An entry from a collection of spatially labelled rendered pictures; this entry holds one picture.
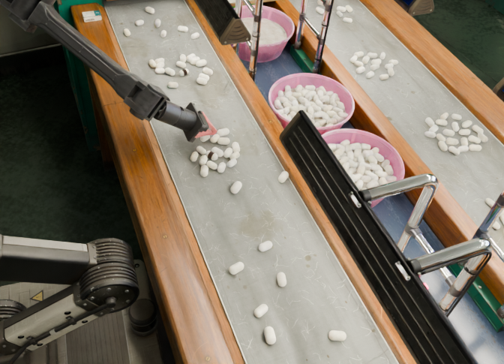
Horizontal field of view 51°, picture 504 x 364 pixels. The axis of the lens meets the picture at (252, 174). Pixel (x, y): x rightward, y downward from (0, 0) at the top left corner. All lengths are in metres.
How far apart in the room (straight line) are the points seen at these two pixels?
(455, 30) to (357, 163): 2.41
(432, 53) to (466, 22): 1.96
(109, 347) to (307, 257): 0.56
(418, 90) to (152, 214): 1.00
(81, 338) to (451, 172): 1.10
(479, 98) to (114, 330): 1.31
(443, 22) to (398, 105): 2.17
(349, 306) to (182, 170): 0.56
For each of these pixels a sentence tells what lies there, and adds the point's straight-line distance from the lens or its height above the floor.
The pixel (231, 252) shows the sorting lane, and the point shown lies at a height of 0.74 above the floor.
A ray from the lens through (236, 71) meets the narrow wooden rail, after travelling 1.73.
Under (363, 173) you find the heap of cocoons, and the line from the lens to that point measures 1.50.
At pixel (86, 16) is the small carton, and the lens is 1.97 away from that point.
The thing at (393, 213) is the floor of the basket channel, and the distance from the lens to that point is 1.51.
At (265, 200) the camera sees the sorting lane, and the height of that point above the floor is 0.74.
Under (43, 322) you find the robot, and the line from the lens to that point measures 1.27.
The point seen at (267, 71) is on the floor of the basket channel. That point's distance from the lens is 1.89.
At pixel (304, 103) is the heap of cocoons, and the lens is 1.68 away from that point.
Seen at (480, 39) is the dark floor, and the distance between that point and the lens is 3.82.
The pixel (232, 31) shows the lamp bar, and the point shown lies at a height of 1.08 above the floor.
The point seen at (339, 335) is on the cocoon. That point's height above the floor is 0.76.
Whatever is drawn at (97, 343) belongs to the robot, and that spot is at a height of 0.48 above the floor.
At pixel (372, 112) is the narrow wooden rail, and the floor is 0.76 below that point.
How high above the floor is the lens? 1.78
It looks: 47 degrees down
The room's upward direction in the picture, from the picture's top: 7 degrees clockwise
